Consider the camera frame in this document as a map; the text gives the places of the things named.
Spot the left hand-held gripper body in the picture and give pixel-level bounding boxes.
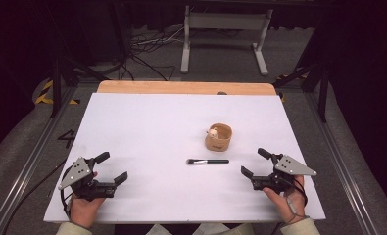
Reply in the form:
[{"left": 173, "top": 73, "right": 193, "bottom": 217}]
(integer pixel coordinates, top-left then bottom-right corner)
[{"left": 57, "top": 157, "right": 117, "bottom": 201}]

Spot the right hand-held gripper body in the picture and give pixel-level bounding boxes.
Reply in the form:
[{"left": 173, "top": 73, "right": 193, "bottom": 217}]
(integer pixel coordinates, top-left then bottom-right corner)
[{"left": 251, "top": 154, "right": 317, "bottom": 194}]

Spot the person's left hand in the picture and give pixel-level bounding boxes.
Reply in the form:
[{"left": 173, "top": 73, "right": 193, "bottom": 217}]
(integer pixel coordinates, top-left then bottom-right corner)
[{"left": 69, "top": 195, "right": 107, "bottom": 229}]

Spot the person's right hand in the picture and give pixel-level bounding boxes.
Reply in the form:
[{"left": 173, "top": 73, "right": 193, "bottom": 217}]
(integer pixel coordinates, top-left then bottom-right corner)
[{"left": 262, "top": 175, "right": 307, "bottom": 225}]

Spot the round tan wooden cup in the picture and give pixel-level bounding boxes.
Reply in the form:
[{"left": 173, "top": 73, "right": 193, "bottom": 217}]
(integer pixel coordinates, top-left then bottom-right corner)
[{"left": 204, "top": 122, "right": 233, "bottom": 153}]

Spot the white table board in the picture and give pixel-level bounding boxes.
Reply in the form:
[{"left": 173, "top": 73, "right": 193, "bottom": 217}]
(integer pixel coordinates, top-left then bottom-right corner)
[{"left": 43, "top": 92, "right": 326, "bottom": 225}]

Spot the yellow black hazard tape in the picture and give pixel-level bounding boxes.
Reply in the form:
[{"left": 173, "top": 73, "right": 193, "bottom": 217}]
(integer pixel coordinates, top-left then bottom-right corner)
[{"left": 33, "top": 79, "right": 81, "bottom": 107}]

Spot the black metal stand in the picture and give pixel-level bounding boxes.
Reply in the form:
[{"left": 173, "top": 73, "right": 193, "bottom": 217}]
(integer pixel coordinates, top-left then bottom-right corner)
[
  {"left": 48, "top": 0, "right": 112, "bottom": 119},
  {"left": 271, "top": 55, "right": 330, "bottom": 124}
]

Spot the grey metal stand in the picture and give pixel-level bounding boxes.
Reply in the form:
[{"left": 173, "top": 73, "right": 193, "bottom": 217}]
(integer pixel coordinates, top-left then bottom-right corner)
[{"left": 179, "top": 5, "right": 274, "bottom": 77}]

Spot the black-handled makeup brush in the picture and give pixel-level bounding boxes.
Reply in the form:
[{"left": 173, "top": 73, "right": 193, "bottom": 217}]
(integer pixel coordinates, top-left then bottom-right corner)
[{"left": 185, "top": 158, "right": 230, "bottom": 165}]

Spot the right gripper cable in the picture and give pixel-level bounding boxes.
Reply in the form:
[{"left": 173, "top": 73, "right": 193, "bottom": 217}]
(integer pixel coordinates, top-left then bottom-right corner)
[{"left": 280, "top": 177, "right": 311, "bottom": 229}]

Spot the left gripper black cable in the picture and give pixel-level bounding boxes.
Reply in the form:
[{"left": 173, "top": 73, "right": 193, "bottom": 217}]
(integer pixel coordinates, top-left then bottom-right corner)
[{"left": 1, "top": 158, "right": 73, "bottom": 235}]

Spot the aluminium floor rail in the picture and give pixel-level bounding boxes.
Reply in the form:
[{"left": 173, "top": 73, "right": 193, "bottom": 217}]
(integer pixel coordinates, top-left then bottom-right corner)
[
  {"left": 303, "top": 91, "right": 380, "bottom": 235},
  {"left": 0, "top": 85, "right": 80, "bottom": 235}
]

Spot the bundle of floor cables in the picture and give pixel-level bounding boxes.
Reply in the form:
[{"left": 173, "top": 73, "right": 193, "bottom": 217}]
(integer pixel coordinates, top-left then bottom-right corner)
[{"left": 120, "top": 25, "right": 186, "bottom": 82}]

